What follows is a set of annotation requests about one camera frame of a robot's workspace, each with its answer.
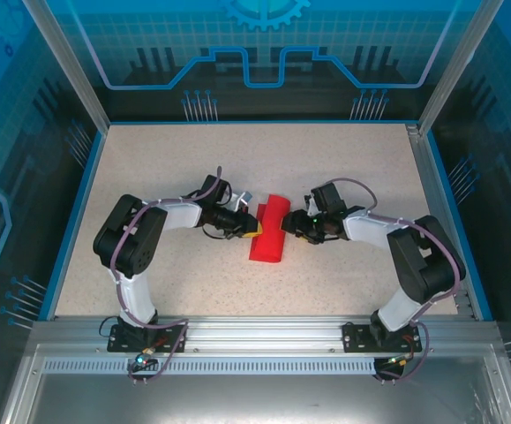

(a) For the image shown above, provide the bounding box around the cable connector with orange tag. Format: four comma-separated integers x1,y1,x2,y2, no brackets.
385,352,415,367

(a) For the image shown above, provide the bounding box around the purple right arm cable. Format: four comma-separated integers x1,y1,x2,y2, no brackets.
323,177,466,383

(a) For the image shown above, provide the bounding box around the slotted grey cable duct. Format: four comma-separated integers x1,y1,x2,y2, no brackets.
41,358,415,376

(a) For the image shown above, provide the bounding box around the aluminium side rail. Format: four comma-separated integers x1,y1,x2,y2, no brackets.
407,125,479,322

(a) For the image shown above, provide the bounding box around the red cloth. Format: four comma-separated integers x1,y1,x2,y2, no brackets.
249,193,292,267

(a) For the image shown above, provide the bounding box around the brushed metal shelf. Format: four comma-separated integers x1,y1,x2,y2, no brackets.
0,344,511,424

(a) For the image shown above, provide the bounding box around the aluminium frame post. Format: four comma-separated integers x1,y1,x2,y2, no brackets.
417,0,499,136
20,0,110,133

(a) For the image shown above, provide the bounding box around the aluminium front beam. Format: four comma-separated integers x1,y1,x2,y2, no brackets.
29,315,503,354

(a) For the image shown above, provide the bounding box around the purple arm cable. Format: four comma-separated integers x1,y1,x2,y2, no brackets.
109,165,225,385
323,177,466,383

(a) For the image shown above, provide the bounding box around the cable connector with green light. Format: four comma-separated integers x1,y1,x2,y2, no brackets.
133,346,157,367

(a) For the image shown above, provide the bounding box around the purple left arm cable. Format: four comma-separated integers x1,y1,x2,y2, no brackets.
109,165,225,385

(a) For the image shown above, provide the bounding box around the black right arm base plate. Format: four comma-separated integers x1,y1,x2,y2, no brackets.
342,322,424,354

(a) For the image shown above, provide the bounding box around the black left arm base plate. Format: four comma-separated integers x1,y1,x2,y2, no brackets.
107,323,189,354

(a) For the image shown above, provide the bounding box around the blue table edge strip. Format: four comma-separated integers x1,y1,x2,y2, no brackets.
426,132,494,322
38,130,109,322

